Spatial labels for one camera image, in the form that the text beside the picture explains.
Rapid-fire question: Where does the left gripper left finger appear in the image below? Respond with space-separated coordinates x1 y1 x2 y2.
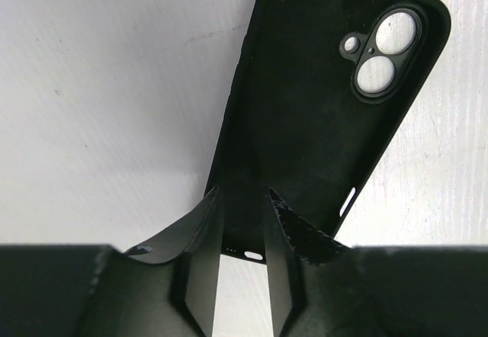
1 189 223 336

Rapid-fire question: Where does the black phone case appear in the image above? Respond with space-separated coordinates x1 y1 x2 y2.
207 0 451 263

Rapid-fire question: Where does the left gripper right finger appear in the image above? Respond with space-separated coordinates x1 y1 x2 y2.
264 191 487 336

